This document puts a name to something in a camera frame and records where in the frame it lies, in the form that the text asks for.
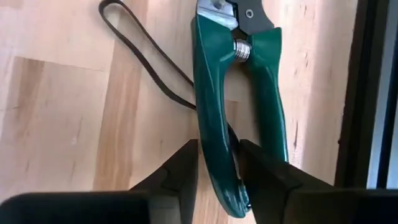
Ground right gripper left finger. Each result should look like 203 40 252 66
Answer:
0 139 200 224

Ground black table frame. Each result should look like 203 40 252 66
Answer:
334 0 398 190

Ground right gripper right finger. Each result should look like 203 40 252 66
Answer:
239 139 398 224

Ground green-handled pruning shears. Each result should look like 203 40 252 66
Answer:
98 0 290 218

